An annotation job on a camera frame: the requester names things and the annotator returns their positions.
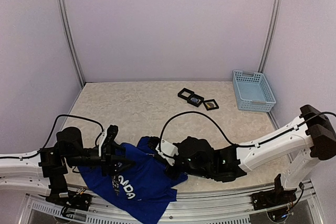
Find aluminium corner post left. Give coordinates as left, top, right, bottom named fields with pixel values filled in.
left=57, top=0, right=86, bottom=89

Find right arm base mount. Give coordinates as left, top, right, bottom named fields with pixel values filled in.
left=251, top=174, right=297, bottom=210

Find sunset painting round brooch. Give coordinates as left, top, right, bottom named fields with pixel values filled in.
left=206, top=102, right=215, bottom=108

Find black square frame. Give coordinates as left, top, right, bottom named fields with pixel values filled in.
left=187, top=94, right=204, bottom=108
left=177, top=88, right=195, bottom=102
left=203, top=99, right=219, bottom=111

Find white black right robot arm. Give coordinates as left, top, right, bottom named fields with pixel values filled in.
left=155, top=104, right=335, bottom=205

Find aluminium front rail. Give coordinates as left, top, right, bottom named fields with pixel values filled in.
left=17, top=180, right=325, bottom=223

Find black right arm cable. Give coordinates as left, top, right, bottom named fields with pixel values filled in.
left=160, top=111, right=336, bottom=148

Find aluminium corner post right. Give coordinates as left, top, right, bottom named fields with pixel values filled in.
left=258, top=0, right=281, bottom=73

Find aluminium corner post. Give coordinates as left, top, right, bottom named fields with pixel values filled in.
left=57, top=0, right=86, bottom=89
left=258, top=0, right=281, bottom=73

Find light blue plastic basket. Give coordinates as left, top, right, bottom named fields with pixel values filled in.
left=233, top=70, right=276, bottom=113

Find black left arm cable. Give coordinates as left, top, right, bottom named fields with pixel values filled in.
left=0, top=114, right=106, bottom=159

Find blue printed t-shirt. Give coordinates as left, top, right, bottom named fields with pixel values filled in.
left=78, top=136, right=188, bottom=223

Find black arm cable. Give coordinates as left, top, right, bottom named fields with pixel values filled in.
left=0, top=114, right=106, bottom=159
left=160, top=111, right=336, bottom=148

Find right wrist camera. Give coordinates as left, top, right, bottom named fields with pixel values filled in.
left=148, top=136, right=179, bottom=166

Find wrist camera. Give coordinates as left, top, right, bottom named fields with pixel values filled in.
left=98, top=125, right=119, bottom=156
left=148, top=136, right=179, bottom=166

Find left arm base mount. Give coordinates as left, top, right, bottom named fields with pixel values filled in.
left=45, top=190, right=92, bottom=211

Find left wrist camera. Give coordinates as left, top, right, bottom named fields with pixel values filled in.
left=98, top=125, right=119, bottom=156

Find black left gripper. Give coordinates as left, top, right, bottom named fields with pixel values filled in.
left=65, top=142, right=135, bottom=177

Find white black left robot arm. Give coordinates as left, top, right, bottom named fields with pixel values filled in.
left=1, top=125, right=135, bottom=206

